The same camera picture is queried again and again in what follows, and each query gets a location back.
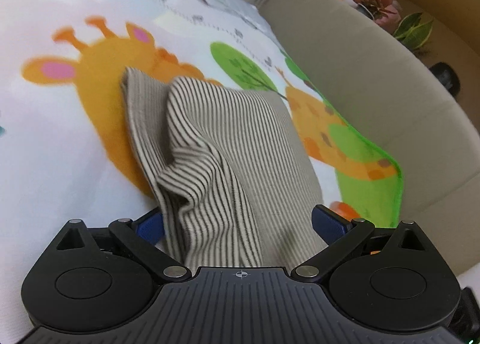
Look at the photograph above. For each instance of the beige padded headboard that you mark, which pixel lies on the beige padded headboard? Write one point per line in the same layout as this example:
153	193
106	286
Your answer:
393	100

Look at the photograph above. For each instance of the green leafed plant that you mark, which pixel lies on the green leafed plant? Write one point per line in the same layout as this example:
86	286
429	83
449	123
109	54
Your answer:
412	32

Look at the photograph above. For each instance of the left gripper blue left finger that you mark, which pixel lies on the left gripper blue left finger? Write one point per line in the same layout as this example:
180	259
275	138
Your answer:
137	239

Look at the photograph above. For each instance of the beige striped knit sweater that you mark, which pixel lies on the beige striped knit sweater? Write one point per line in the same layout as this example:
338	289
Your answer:
228	171

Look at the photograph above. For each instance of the red leafed potted plant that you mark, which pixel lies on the red leafed potted plant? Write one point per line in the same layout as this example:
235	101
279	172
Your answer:
385	13

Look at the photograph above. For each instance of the black round object on shelf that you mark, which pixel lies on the black round object on shelf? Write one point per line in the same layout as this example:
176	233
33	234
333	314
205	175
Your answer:
447	77

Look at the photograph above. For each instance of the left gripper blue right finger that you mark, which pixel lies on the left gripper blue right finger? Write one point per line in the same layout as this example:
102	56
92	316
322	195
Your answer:
343	238

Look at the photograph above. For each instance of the colourful cartoon animal play mat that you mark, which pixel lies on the colourful cartoon animal play mat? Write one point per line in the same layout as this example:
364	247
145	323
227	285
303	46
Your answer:
64	144

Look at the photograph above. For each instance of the brown cardboard box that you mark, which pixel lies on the brown cardboard box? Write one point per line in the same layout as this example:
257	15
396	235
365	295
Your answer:
455	41

